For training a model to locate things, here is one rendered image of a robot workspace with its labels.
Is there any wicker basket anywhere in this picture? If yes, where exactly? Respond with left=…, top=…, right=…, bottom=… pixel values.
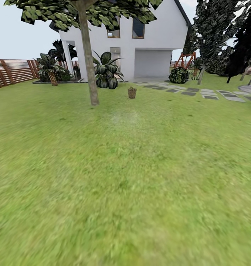
left=128, top=88, right=137, bottom=99

